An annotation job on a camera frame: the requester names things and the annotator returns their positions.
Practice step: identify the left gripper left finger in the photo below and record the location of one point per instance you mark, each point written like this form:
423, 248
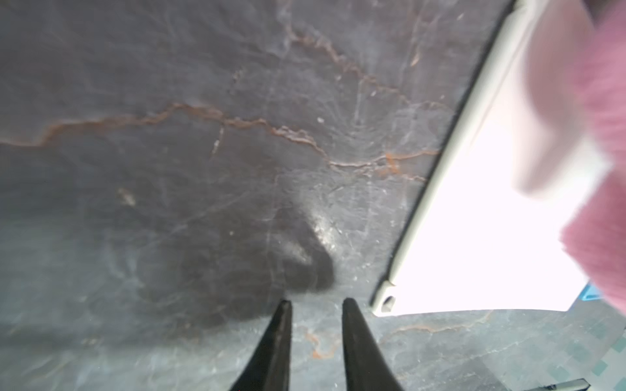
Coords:
269, 366

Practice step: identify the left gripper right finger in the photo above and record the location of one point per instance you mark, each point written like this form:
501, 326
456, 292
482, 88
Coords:
365, 366

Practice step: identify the white drawing tablet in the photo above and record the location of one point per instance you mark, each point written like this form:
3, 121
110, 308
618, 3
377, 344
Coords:
517, 167

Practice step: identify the blue front drawing tablet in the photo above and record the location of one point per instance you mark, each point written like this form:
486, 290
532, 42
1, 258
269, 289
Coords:
590, 293

